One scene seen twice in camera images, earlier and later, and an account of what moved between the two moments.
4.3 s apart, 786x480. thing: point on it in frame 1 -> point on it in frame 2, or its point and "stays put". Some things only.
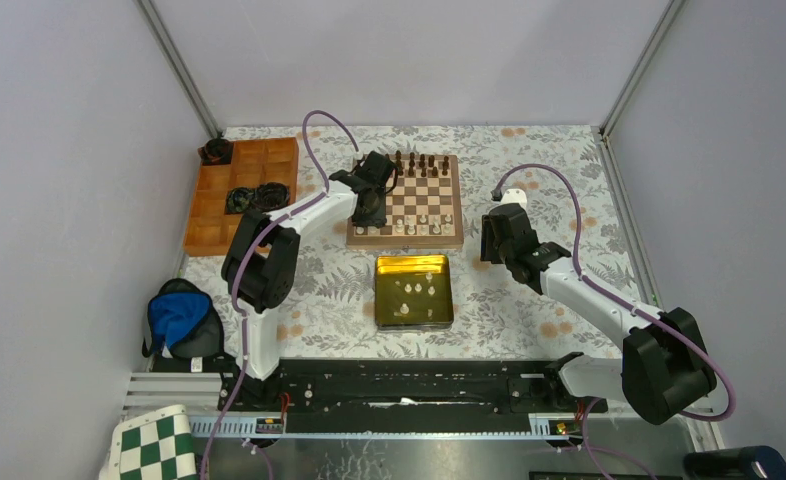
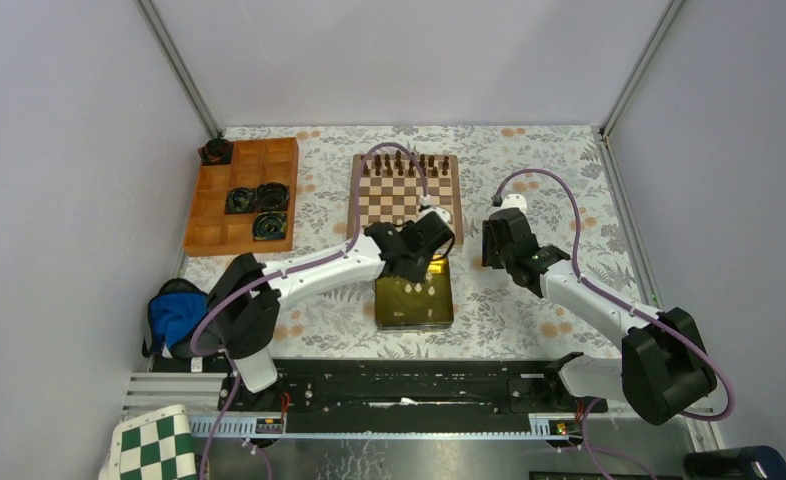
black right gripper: (487, 253) stays put
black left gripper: (375, 218) -> (415, 275)
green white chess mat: (154, 446) stays put
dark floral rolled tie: (216, 151) stays put
